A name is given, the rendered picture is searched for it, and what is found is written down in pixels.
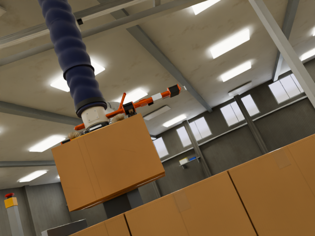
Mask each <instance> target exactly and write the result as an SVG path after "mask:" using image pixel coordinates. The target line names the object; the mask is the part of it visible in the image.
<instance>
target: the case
mask: <svg viewBox="0 0 315 236"><path fill-rule="evenodd" d="M51 150H52V154H53V157H54V161H55V164H56V168H57V171H58V174H59V177H60V181H61V185H62V188H63V191H64V195H65V198H66V201H67V206H68V209H69V211H70V212H72V211H77V210H83V209H88V208H92V207H94V206H96V205H99V204H101V203H104V202H106V201H108V200H111V199H113V198H115V197H118V196H120V195H122V194H124V193H127V192H129V191H131V190H134V189H136V188H138V187H141V186H143V185H146V184H148V183H150V182H153V181H155V180H157V179H160V178H162V177H165V170H164V167H163V165H162V163H161V161H160V158H159V156H158V153H157V151H156V148H155V146H154V144H153V141H152V139H151V136H150V134H149V131H148V129H147V126H146V124H145V122H144V120H143V117H142V115H141V113H138V114H136V115H134V116H131V117H129V118H126V119H124V120H121V121H119V122H116V123H114V124H112V125H109V126H106V127H104V128H101V129H99V130H96V131H94V132H92V133H89V134H87V135H84V136H82V137H79V138H77V139H74V140H72V141H69V142H67V143H64V144H62V145H59V146H57V147H54V148H52V149H51Z"/></svg>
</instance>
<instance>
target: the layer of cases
mask: <svg viewBox="0 0 315 236"><path fill-rule="evenodd" d="M69 236H315V134H313V135H310V136H308V137H305V138H303V139H301V140H298V141H296V142H294V143H291V144H289V145H286V146H284V147H281V148H279V149H276V150H274V151H272V152H269V153H267V154H264V155H262V156H259V157H257V158H255V159H253V160H250V161H248V162H245V163H243V164H240V165H238V166H235V167H233V168H231V169H228V170H226V171H223V172H221V173H218V174H216V175H214V176H211V177H209V178H207V179H204V180H202V181H199V182H197V183H195V184H192V185H189V186H187V187H185V188H182V189H180V190H177V191H175V192H172V193H170V194H168V195H165V196H163V197H161V198H158V199H156V200H153V201H151V202H149V203H146V204H144V205H141V206H139V207H136V208H134V209H131V210H129V211H127V212H124V213H122V214H119V215H117V216H115V217H112V218H110V219H108V220H105V221H103V222H100V223H98V224H95V225H93V226H91V227H88V228H86V229H83V230H81V231H78V232H76V233H74V234H71V235H69Z"/></svg>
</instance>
